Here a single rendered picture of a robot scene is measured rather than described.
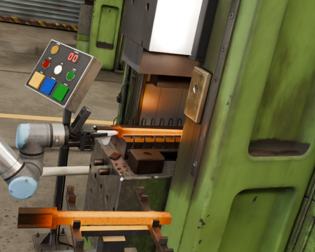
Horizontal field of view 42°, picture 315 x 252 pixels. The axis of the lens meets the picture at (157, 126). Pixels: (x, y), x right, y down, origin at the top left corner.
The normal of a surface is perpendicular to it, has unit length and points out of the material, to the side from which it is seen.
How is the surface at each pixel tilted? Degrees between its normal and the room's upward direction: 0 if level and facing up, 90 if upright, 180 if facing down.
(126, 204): 90
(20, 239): 0
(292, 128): 89
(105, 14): 90
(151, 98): 90
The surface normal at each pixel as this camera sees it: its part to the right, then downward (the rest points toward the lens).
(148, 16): -0.90, -0.01
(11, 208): 0.18, -0.92
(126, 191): 0.40, 0.40
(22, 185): 0.18, 0.43
